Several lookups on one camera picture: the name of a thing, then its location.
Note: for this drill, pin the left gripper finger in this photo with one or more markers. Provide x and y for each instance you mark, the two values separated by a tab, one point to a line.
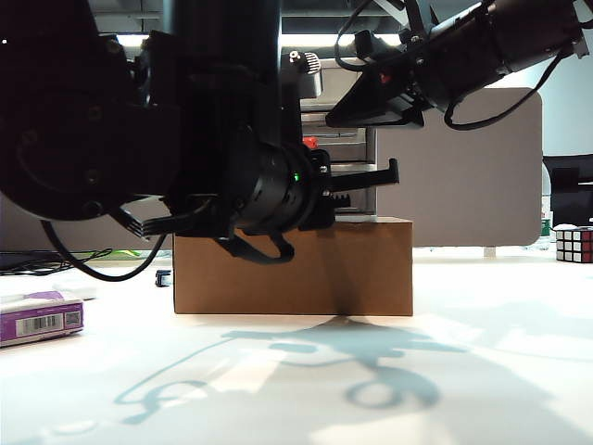
366	180
340	200

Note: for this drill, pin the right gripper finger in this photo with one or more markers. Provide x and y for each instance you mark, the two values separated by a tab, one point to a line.
407	119
366	104

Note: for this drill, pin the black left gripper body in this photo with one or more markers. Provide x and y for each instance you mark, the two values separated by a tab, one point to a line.
319	208

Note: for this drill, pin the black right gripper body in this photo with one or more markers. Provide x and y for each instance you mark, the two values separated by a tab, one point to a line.
428	69

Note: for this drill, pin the white plastic drawer cabinet frame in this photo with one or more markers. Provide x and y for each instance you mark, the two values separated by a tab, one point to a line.
371	143

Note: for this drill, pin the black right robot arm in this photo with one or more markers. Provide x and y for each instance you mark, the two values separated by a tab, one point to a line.
509	41

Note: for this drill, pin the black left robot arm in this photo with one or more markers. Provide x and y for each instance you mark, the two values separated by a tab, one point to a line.
92	116

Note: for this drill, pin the purple napkin pack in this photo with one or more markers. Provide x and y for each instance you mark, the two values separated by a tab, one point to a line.
32	320

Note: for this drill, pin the brown cardboard box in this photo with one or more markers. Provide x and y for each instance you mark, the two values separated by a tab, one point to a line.
296	273

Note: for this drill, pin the long ceiling light strip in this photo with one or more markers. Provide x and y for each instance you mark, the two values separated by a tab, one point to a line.
324	39

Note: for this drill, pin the grey-brown desk partition panel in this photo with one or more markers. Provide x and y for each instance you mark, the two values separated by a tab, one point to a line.
463	185

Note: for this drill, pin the white partition foot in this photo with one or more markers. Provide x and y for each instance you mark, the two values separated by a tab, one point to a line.
489	252

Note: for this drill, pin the small black clip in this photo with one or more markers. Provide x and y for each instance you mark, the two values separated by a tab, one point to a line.
163	278

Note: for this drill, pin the clear plastic bottle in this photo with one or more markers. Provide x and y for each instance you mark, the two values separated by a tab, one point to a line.
546	222

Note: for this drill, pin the green flat object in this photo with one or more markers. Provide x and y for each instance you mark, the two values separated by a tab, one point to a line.
126	254

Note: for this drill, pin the Rubik's cube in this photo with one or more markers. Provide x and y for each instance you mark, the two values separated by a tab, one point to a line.
574	245

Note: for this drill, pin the white earbuds case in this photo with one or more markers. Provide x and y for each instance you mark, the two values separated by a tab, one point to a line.
76	288

